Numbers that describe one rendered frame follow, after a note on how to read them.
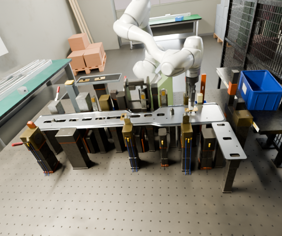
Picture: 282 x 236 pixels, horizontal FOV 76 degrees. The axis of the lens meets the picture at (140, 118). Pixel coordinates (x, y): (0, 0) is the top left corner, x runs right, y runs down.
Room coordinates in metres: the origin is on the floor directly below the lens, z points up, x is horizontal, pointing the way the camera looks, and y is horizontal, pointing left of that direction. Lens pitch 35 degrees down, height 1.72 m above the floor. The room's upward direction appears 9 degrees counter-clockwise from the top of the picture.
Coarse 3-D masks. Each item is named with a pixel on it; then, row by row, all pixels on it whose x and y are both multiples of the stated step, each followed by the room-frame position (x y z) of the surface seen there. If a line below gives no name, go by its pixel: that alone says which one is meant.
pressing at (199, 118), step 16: (80, 112) 1.20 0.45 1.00; (96, 112) 1.17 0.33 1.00; (112, 112) 1.14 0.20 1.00; (128, 112) 1.10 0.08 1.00; (144, 112) 1.07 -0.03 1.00; (160, 112) 1.04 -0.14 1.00; (176, 112) 1.01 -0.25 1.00; (192, 112) 0.98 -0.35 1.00; (208, 112) 0.95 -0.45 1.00; (48, 128) 1.07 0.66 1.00; (80, 128) 1.01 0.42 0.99
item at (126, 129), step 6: (126, 126) 0.88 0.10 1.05; (132, 126) 0.88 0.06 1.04; (126, 132) 0.83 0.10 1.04; (132, 132) 0.86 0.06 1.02; (126, 138) 0.83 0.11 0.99; (132, 138) 0.83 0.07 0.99; (126, 144) 0.83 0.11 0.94; (132, 144) 0.83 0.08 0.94; (132, 150) 0.84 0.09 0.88; (132, 156) 0.83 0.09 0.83; (138, 156) 0.89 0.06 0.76; (132, 162) 0.84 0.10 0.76; (138, 162) 0.86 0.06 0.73; (132, 168) 0.82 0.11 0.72; (138, 168) 0.83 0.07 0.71
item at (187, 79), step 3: (186, 78) 0.98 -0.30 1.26; (189, 78) 0.96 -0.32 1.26; (192, 78) 0.95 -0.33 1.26; (195, 78) 0.95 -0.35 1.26; (198, 78) 0.96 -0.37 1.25; (186, 81) 0.98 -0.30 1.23; (189, 81) 0.95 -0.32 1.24; (192, 81) 0.95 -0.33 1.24; (195, 81) 0.95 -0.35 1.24; (192, 84) 0.95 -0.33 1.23
